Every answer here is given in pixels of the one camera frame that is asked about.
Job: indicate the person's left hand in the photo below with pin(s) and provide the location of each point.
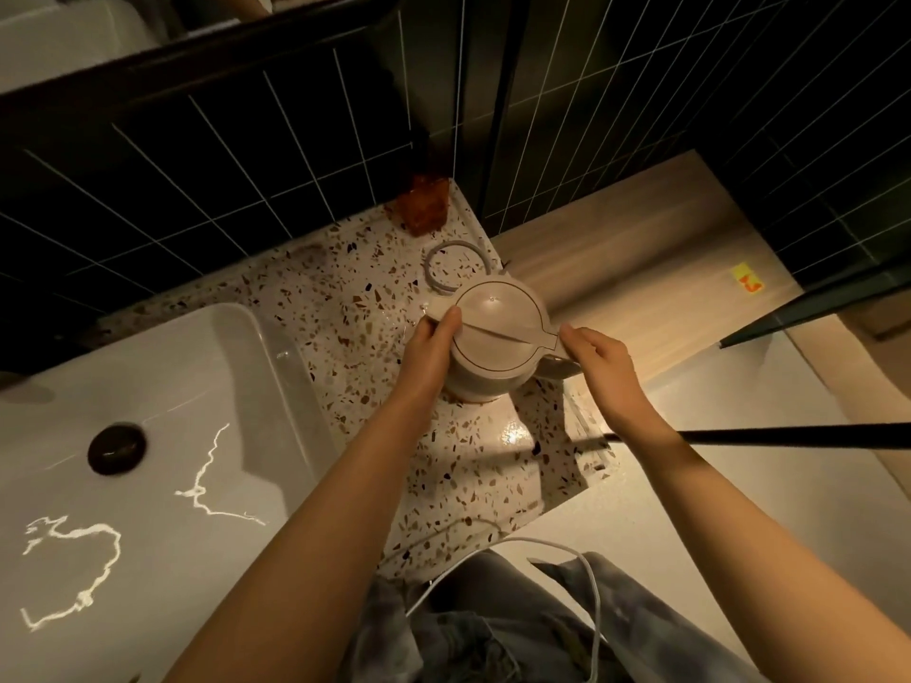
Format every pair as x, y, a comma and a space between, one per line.
420, 369

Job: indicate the person's right hand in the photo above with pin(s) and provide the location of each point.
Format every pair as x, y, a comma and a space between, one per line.
610, 384

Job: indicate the person's right thumb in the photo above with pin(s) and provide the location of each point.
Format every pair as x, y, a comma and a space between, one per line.
580, 337

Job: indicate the person's left thumb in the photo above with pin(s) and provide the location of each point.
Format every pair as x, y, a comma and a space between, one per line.
445, 324

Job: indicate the white electric kettle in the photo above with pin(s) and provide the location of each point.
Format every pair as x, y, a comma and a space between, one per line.
498, 341

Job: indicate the person's left forearm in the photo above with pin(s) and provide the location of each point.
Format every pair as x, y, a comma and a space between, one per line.
313, 547

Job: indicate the person's right forearm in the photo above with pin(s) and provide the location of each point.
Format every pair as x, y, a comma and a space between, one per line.
740, 547

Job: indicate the light wooden bench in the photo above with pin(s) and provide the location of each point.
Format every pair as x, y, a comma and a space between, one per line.
662, 277

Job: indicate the orange glass cup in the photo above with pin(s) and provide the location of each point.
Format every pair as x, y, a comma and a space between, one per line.
423, 204

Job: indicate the yellow sticker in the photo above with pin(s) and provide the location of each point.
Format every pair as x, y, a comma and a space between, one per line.
746, 278

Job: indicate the black framed glass door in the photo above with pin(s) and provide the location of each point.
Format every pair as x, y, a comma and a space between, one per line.
811, 309

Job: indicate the black metal rod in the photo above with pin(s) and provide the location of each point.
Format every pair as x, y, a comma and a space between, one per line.
797, 436

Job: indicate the white ceramic sink basin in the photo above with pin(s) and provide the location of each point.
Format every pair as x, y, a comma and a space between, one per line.
185, 419

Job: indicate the person's grey jeans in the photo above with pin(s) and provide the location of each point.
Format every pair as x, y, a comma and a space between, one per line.
498, 625

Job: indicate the black sink drain stopper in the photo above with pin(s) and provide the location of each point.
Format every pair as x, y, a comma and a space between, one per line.
117, 448

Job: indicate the black framed mirror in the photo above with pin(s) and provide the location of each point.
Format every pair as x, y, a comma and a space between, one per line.
64, 42

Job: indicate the black vertical metal frame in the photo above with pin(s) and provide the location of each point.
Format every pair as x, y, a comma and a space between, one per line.
504, 99

